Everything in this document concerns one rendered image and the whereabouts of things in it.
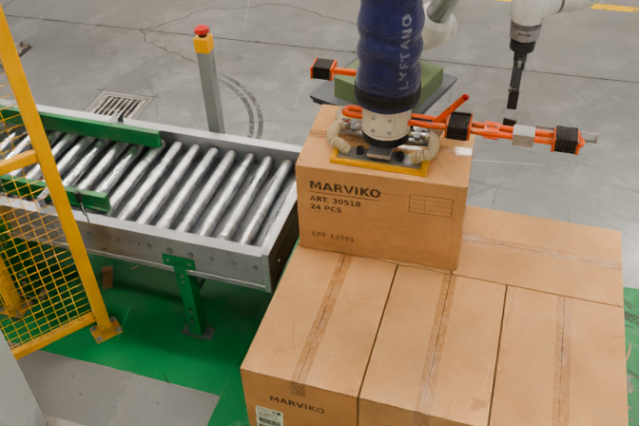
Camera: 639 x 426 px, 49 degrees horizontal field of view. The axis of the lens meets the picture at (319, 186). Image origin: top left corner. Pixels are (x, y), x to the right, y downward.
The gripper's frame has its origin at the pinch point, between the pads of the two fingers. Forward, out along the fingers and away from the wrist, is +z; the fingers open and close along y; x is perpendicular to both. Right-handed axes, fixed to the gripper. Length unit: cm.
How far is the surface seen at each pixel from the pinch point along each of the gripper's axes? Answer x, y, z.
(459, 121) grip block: -15.8, 0.7, 12.6
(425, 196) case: -23.1, 17.7, 33.5
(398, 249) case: -31, 18, 61
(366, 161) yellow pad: -45, 14, 25
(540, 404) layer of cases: 23, 66, 67
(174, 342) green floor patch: -123, 37, 122
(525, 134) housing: 6.0, 3.1, 12.6
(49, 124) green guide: -208, -26, 63
